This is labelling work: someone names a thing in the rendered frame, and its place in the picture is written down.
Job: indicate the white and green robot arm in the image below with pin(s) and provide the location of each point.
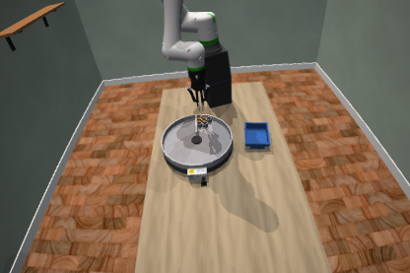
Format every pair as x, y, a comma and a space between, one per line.
178, 19

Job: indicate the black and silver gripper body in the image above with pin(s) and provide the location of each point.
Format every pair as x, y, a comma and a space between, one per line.
200, 82

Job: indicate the blue open crate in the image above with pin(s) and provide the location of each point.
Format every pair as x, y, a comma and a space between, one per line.
257, 134

